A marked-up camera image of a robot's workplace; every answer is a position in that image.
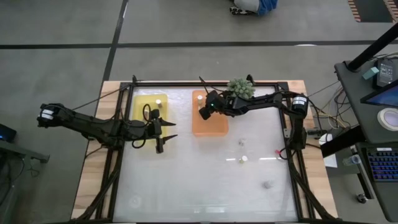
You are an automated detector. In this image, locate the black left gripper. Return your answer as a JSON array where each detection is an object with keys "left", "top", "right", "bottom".
[{"left": 149, "top": 117, "right": 179, "bottom": 154}]

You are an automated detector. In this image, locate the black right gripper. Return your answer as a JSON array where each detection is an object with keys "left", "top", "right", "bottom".
[{"left": 198, "top": 90, "right": 226, "bottom": 121}]

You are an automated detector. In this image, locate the translucent orange plastic bin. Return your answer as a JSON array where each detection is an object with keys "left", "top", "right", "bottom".
[{"left": 192, "top": 90, "right": 230, "bottom": 138}]

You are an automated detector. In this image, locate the translucent yellow plastic bin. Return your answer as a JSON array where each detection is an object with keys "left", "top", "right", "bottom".
[{"left": 131, "top": 93, "right": 170, "bottom": 149}]

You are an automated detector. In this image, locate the green plant in patterned pot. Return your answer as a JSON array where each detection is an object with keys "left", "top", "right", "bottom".
[{"left": 226, "top": 77, "right": 256, "bottom": 100}]

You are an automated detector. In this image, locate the thin black diagonal rod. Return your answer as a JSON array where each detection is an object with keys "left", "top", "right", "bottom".
[{"left": 71, "top": 83, "right": 133, "bottom": 111}]

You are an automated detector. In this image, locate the white computer mouse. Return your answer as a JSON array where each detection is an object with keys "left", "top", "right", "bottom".
[{"left": 318, "top": 133, "right": 333, "bottom": 146}]

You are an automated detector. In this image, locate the white paper sheet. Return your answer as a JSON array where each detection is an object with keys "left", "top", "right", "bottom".
[{"left": 323, "top": 144, "right": 338, "bottom": 169}]

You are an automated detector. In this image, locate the grey side desk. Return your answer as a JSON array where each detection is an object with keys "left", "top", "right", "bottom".
[{"left": 320, "top": 60, "right": 398, "bottom": 223}]

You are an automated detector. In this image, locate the clear plastic water bottle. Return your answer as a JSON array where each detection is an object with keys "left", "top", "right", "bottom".
[{"left": 343, "top": 154, "right": 363, "bottom": 167}]

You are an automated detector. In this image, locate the black device blue light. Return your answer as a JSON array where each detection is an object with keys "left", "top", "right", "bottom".
[{"left": 0, "top": 123, "right": 17, "bottom": 143}]

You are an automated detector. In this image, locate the teal sponge block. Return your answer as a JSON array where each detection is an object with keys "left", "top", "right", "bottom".
[{"left": 361, "top": 67, "right": 381, "bottom": 81}]

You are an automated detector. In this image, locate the white tape roll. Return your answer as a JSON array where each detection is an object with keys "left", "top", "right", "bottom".
[{"left": 377, "top": 107, "right": 398, "bottom": 132}]

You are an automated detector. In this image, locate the black stand pole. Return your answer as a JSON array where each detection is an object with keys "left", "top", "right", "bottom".
[{"left": 346, "top": 23, "right": 398, "bottom": 72}]

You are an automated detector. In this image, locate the screen with blue picture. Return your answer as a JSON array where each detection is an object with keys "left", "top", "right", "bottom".
[{"left": 360, "top": 79, "right": 398, "bottom": 108}]

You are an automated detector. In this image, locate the black keyboard blue backlight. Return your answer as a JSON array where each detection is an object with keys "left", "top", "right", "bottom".
[{"left": 366, "top": 148, "right": 398, "bottom": 183}]

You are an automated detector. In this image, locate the black mat striped edge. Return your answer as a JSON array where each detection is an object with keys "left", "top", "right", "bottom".
[{"left": 348, "top": 0, "right": 398, "bottom": 23}]

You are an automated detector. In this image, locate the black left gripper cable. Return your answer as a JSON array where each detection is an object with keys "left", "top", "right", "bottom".
[{"left": 131, "top": 104, "right": 152, "bottom": 149}]

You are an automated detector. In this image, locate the black aluminium table frame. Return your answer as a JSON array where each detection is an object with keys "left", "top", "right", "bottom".
[{"left": 71, "top": 74, "right": 340, "bottom": 224}]

